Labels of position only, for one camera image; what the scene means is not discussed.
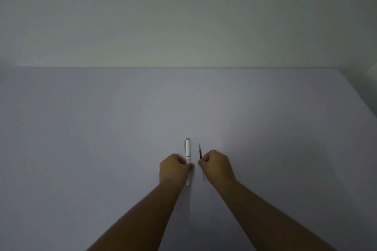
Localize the person's left forearm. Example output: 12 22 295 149
87 182 185 251

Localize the person's left hand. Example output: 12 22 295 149
159 153 196 188

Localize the pale grey table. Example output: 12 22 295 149
0 67 377 251

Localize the person's right forearm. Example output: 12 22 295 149
220 179 336 251

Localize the person's right hand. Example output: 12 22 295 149
197 150 238 191

